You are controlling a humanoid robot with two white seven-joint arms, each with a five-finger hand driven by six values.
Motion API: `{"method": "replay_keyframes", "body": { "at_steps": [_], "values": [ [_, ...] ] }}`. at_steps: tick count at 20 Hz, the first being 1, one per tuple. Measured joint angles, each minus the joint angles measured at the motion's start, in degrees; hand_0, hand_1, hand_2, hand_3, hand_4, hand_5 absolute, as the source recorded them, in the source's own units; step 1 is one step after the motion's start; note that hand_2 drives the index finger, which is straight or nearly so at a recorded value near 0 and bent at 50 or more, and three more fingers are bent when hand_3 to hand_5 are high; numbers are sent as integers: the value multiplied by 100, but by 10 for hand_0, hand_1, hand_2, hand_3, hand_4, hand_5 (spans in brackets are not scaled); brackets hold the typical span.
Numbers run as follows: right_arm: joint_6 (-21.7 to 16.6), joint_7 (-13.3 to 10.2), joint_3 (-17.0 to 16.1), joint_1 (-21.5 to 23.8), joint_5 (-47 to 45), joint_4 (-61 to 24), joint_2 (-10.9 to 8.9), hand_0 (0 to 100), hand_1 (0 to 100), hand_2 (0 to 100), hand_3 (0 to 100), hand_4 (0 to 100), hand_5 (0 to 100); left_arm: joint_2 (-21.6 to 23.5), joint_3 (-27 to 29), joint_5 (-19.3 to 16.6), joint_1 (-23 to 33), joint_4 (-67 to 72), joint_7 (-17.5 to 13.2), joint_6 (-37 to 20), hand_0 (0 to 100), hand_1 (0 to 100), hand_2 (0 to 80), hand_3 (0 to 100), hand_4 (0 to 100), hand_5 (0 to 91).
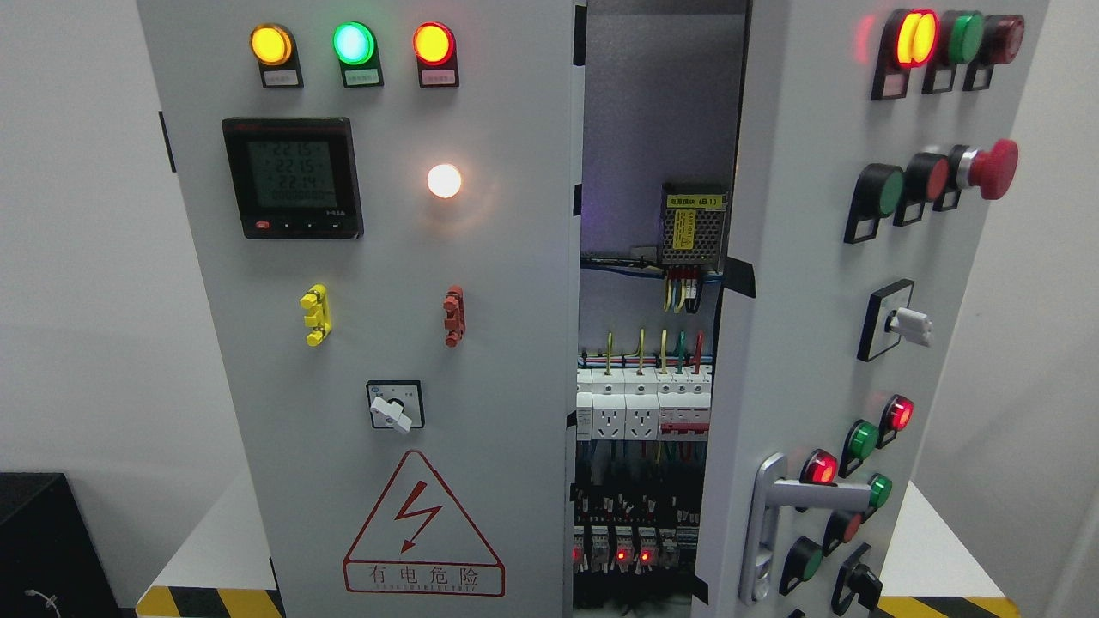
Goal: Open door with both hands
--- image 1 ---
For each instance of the grey cabinet door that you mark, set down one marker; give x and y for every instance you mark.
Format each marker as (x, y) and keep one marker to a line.
(507, 112)
(844, 185)

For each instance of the red terminal connector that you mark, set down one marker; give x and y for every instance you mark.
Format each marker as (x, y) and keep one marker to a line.
(453, 307)

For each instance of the white socket breaker row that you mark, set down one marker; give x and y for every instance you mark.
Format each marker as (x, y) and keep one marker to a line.
(626, 404)

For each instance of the white glowing indicator lamp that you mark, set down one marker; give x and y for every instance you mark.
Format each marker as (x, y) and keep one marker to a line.
(444, 181)

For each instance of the metal mesh power supply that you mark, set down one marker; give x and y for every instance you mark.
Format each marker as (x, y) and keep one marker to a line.
(693, 224)

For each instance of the yellow terminal connector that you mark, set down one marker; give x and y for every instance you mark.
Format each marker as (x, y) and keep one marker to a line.
(317, 314)

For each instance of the lower relay terminal row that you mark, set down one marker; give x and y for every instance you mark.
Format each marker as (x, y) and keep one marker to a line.
(632, 534)

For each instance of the red electric warning sticker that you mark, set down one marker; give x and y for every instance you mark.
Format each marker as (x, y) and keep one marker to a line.
(418, 539)

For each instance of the black digital power meter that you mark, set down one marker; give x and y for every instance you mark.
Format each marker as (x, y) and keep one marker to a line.
(294, 178)

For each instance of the red indicator lamp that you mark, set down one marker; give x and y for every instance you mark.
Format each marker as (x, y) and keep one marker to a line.
(434, 44)

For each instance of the green indicator lamp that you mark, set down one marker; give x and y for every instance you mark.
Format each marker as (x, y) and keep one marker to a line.
(353, 43)

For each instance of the yellow indicator lamp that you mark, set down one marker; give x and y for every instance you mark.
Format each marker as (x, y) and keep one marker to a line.
(271, 44)

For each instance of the red mushroom emergency button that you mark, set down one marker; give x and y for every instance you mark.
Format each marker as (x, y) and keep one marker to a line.
(990, 170)

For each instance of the black box lower left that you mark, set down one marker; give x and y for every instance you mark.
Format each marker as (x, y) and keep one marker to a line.
(49, 567)

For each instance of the white rotary selector switch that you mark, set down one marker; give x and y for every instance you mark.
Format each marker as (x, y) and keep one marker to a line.
(396, 404)

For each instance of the silver door handle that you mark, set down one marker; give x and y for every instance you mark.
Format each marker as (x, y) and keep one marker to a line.
(771, 493)

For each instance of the white selector switch right door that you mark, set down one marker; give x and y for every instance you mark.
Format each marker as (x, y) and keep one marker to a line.
(889, 320)

